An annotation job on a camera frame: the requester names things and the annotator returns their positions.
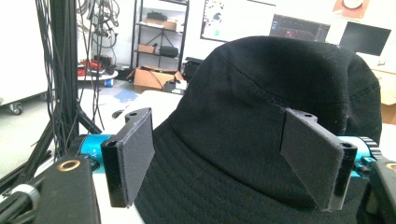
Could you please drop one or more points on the black crate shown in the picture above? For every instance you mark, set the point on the black crate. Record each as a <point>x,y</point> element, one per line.
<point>191,68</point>

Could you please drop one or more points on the large cardboard box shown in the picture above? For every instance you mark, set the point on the large cardboard box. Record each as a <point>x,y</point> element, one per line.
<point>388,90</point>

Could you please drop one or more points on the black metal shelf rack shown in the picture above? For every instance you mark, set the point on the black metal shelf rack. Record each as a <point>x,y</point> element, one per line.
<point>183,34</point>

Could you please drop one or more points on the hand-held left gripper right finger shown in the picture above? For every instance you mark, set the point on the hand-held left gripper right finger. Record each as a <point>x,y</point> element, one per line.
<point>311,155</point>

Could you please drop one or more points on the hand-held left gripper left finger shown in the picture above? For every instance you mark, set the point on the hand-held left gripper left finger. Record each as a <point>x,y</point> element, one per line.
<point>137,155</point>

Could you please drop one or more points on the black bucket hat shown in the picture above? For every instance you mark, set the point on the black bucket hat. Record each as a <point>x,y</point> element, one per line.
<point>249,109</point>

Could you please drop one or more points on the white wall board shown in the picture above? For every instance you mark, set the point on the white wall board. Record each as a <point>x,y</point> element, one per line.
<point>236,18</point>

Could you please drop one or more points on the white cabinet on casters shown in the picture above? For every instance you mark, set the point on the white cabinet on casters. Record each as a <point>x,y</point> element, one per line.
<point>18,46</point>

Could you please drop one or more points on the black blank monitor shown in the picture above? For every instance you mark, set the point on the black blank monitor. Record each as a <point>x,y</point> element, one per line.
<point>364,39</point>

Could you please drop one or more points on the black metal stand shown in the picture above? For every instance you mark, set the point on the black metal stand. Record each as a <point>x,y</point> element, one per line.
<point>63,62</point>

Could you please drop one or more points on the flat cardboard box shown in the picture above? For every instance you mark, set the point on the flat cardboard box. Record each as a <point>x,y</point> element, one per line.
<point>163,24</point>

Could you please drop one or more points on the small cardboard box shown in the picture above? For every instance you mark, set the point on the small cardboard box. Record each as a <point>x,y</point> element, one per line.
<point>146,48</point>

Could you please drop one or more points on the blue tape roll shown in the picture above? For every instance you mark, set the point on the blue tape roll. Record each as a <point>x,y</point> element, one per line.
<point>109,82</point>

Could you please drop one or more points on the open cardboard box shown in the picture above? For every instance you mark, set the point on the open cardboard box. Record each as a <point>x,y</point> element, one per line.
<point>152,79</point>

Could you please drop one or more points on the orange wall poster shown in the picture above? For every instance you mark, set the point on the orange wall poster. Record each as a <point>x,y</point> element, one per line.
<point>351,7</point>

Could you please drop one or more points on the black bag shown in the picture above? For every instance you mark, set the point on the black bag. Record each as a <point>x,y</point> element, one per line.
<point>168,51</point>

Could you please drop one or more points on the round white table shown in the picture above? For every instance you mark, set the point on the round white table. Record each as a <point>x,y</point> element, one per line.
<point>99,75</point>

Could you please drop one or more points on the dark lit monitor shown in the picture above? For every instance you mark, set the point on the dark lit monitor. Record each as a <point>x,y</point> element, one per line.
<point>299,29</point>

